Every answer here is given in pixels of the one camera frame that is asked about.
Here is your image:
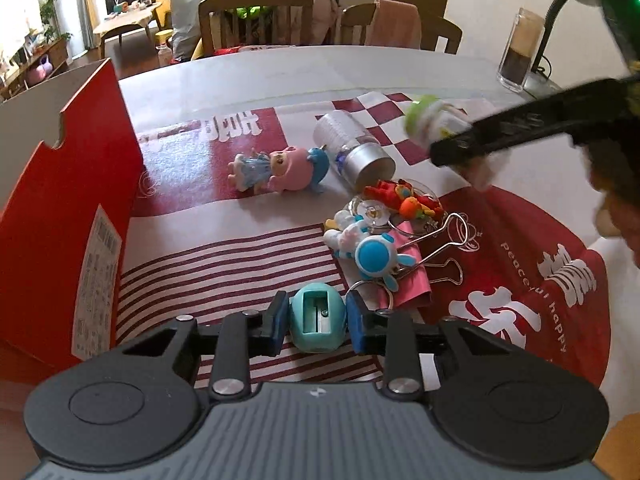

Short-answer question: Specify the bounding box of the red orange toy keychain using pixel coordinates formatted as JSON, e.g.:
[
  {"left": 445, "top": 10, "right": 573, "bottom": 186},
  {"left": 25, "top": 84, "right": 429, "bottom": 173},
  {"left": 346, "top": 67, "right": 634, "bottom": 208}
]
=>
[{"left": 362, "top": 180, "right": 443, "bottom": 220}]

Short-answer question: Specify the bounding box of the pink blue doll figurine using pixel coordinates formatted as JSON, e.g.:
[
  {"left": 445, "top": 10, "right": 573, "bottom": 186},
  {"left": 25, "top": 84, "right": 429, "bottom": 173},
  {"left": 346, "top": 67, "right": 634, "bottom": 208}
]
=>
[{"left": 229, "top": 146, "right": 331, "bottom": 195}]

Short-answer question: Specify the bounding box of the grey yellow curtain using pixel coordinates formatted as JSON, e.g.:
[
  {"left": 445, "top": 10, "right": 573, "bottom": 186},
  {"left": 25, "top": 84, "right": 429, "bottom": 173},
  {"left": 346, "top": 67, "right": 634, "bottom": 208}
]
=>
[{"left": 72, "top": 0, "right": 96, "bottom": 51}]

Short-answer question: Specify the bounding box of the grey plastic bag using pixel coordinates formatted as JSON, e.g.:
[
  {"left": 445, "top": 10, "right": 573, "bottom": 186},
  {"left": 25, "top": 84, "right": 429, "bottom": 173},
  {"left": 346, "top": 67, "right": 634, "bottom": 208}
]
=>
[{"left": 170, "top": 0, "right": 211, "bottom": 61}]

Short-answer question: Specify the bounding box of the grey desk lamp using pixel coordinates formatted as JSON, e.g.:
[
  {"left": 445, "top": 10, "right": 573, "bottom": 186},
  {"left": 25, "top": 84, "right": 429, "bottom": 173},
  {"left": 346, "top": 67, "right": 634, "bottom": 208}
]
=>
[{"left": 522, "top": 0, "right": 608, "bottom": 98}]

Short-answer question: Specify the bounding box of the white blue figurine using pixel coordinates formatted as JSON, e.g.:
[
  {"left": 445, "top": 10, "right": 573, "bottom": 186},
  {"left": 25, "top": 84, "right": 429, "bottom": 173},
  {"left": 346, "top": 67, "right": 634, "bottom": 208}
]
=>
[{"left": 322, "top": 210, "right": 371, "bottom": 261}]

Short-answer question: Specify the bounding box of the green cap clear bottle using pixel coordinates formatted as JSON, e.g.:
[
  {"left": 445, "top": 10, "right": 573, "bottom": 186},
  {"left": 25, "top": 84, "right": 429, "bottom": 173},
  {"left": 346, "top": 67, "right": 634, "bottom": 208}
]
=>
[{"left": 404, "top": 94, "right": 473, "bottom": 147}]

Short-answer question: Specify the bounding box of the glass jar with dark contents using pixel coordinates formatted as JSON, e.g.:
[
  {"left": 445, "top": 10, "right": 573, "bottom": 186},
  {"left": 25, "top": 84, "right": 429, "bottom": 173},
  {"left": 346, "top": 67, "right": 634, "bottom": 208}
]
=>
[{"left": 496, "top": 7, "right": 546, "bottom": 93}]

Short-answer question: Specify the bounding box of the pink towel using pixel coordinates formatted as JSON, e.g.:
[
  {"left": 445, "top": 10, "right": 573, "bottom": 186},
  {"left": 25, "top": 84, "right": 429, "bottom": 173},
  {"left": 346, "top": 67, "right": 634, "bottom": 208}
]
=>
[{"left": 364, "top": 0, "right": 421, "bottom": 50}]

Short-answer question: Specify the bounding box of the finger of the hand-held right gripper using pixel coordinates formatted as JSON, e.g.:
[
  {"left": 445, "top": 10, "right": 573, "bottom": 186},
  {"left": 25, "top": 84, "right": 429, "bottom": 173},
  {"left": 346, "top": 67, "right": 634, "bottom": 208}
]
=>
[{"left": 430, "top": 76, "right": 640, "bottom": 168}]

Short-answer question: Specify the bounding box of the person's right hand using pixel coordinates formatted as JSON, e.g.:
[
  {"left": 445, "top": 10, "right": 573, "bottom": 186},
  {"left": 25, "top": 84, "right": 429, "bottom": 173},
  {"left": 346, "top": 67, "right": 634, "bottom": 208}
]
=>
[{"left": 589, "top": 150, "right": 640, "bottom": 266}]

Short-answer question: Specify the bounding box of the wooden slat back chair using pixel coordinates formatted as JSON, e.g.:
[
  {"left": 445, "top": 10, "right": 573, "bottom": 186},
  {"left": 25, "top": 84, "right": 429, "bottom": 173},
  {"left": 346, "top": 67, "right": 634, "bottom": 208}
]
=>
[{"left": 198, "top": 0, "right": 315, "bottom": 58}]

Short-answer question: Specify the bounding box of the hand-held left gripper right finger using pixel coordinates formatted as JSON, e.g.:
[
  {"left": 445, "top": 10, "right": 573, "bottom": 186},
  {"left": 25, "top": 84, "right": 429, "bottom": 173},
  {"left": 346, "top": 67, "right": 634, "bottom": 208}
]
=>
[{"left": 346, "top": 292, "right": 523, "bottom": 402}]

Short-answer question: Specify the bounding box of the wooden chair with towel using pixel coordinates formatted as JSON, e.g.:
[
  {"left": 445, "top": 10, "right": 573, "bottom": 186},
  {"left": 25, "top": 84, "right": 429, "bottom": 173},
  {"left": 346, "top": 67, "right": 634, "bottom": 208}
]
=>
[{"left": 340, "top": 2, "right": 463, "bottom": 56}]

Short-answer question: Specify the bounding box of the red printed packet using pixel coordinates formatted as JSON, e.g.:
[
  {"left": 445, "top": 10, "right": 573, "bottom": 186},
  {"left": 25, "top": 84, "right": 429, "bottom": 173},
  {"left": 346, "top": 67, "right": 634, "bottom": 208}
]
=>
[{"left": 212, "top": 45, "right": 296, "bottom": 57}]

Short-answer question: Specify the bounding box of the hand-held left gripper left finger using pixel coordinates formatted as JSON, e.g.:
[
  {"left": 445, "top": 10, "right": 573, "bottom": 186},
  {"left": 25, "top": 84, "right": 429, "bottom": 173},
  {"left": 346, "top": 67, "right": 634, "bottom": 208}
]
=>
[{"left": 120, "top": 291, "right": 292, "bottom": 402}]

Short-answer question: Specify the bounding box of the blue round head toy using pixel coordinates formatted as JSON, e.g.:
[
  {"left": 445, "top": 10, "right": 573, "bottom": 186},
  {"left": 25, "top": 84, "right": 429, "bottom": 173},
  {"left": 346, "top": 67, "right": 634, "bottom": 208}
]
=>
[{"left": 354, "top": 234, "right": 418, "bottom": 291}]

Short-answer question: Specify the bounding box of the wooden television cabinet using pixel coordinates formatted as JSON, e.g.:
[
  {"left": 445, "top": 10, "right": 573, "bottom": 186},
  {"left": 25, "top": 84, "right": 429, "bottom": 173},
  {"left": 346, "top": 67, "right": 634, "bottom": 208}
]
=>
[{"left": 0, "top": 35, "right": 71, "bottom": 101}]

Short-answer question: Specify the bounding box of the pink rabbit bag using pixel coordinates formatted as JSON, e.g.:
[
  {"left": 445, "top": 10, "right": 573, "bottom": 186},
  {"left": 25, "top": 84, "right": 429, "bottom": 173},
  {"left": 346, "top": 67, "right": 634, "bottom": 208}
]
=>
[{"left": 27, "top": 57, "right": 55, "bottom": 83}]

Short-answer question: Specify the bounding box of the red white printed table mat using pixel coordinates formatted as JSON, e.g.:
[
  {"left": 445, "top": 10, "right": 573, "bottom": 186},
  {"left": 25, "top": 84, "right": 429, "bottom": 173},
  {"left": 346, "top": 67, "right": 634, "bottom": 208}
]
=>
[{"left": 115, "top": 91, "right": 616, "bottom": 396}]

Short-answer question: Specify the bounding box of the pink binder clip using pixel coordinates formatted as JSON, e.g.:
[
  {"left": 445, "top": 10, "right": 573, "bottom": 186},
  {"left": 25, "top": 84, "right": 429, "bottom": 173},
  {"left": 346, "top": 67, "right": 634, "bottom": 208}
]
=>
[{"left": 380, "top": 212, "right": 481, "bottom": 311}]

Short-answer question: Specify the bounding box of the silver cap clear bottle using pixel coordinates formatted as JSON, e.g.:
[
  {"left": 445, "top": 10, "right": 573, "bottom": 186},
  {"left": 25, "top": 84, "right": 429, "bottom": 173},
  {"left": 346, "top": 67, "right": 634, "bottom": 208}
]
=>
[{"left": 313, "top": 111, "right": 396, "bottom": 190}]

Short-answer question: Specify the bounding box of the red cardboard box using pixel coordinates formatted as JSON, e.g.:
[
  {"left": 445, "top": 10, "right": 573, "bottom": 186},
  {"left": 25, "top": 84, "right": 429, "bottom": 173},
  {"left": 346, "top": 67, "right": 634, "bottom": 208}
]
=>
[{"left": 0, "top": 57, "right": 147, "bottom": 376}]

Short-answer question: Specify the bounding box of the metal key ring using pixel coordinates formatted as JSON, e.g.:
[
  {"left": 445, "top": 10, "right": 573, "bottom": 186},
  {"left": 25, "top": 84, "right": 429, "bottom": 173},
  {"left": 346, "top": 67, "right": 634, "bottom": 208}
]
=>
[{"left": 345, "top": 280, "right": 396, "bottom": 311}]

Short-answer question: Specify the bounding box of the clear round keychain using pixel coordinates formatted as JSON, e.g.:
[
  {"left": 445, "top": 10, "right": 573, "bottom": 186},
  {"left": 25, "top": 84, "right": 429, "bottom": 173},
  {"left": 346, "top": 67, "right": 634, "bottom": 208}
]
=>
[{"left": 347, "top": 195, "right": 396, "bottom": 231}]

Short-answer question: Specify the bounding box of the teal pencil sharpener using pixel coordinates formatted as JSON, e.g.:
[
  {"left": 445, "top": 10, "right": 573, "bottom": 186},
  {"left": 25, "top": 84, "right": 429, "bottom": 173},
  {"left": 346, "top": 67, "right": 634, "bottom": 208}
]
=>
[{"left": 289, "top": 282, "right": 348, "bottom": 353}]

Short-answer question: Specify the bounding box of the green potted plant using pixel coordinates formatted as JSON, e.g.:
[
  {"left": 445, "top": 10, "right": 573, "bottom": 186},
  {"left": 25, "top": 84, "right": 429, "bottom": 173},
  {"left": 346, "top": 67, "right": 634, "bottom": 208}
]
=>
[{"left": 37, "top": 0, "right": 66, "bottom": 43}]

